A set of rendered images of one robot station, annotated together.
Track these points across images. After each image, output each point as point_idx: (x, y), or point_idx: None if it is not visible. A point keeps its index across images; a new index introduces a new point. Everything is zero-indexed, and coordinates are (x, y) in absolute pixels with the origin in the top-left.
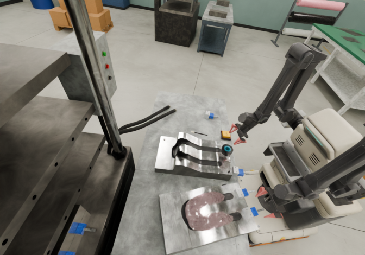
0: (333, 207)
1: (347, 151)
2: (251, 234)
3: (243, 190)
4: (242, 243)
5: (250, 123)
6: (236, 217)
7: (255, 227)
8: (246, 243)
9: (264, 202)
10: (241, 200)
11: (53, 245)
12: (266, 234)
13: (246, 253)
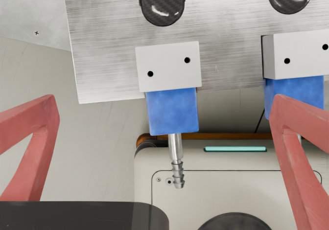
0: None
1: None
2: (154, 155)
3: (311, 91)
4: (48, 11)
5: None
6: None
7: (92, 91)
8: (47, 34)
9: (227, 226)
10: (249, 60)
11: None
12: (147, 194)
13: (8, 18)
